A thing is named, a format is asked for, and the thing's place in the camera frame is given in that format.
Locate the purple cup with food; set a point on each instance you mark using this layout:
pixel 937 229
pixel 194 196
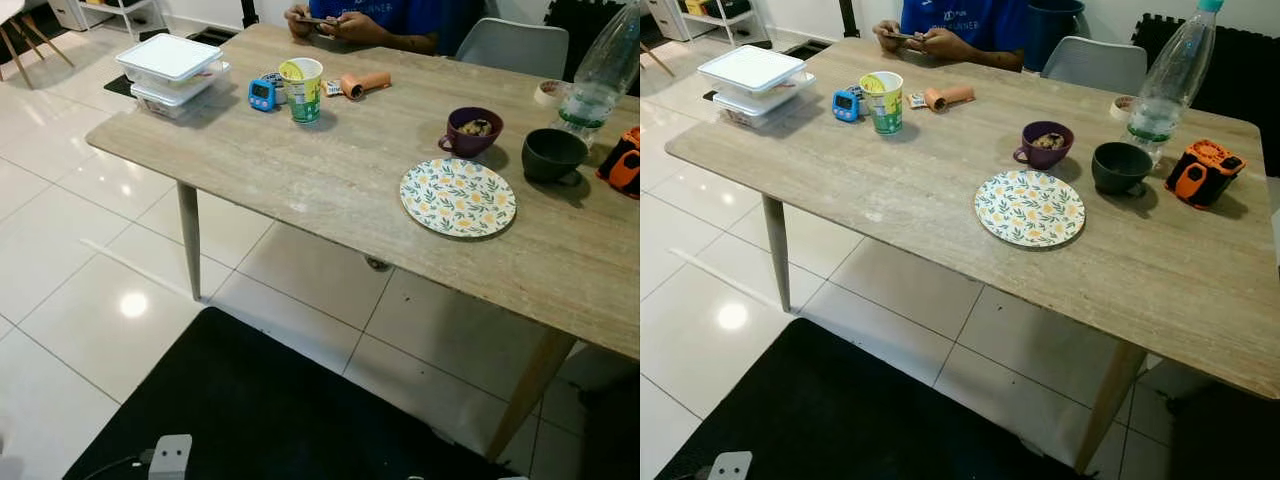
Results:
pixel 1045 152
pixel 472 140

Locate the orange black device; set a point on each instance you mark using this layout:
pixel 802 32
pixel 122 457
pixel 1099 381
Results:
pixel 1205 172
pixel 622 165

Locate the dark green cup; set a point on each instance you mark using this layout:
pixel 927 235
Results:
pixel 553 158
pixel 1120 172

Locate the tape roll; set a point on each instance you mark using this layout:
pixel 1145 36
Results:
pixel 1122 108
pixel 548 95

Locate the tall clear plastic bottle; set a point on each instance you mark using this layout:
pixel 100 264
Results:
pixel 605 70
pixel 1175 70

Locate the floral print plate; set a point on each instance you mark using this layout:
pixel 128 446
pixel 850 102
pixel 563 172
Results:
pixel 1030 208
pixel 458 198

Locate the clear plastic food container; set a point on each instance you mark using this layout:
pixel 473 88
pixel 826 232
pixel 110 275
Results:
pixel 185 95
pixel 770 105

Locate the white lidded food container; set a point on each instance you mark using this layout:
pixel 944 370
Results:
pixel 168 55
pixel 750 68

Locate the white shelf unit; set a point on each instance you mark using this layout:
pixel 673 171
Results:
pixel 70 12
pixel 665 15

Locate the black foam puzzle mat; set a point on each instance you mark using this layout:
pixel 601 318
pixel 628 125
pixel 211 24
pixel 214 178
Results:
pixel 565 25
pixel 1250 80

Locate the grey chair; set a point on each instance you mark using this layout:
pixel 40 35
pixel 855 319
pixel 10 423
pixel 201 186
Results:
pixel 1095 65
pixel 510 48

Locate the blue digital timer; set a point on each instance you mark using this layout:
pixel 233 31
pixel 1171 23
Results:
pixel 262 95
pixel 845 106

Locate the black floor mat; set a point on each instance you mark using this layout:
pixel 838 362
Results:
pixel 250 400
pixel 850 420

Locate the green yellow paper cup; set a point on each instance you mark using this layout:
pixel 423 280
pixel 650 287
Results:
pixel 884 108
pixel 303 95

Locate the small snack packet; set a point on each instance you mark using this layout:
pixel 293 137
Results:
pixel 914 100
pixel 332 88

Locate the person in blue shirt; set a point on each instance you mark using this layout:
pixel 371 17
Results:
pixel 960 20
pixel 400 15

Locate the dark smartphone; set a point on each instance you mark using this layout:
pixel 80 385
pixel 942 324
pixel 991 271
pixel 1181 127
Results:
pixel 900 36
pixel 315 20

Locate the blue bin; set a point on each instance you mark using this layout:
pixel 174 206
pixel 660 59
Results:
pixel 1055 30

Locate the wooden legged chair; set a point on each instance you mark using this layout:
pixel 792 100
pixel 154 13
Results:
pixel 8 8

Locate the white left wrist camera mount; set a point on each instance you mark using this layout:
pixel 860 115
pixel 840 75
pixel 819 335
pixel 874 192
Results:
pixel 732 467
pixel 172 458

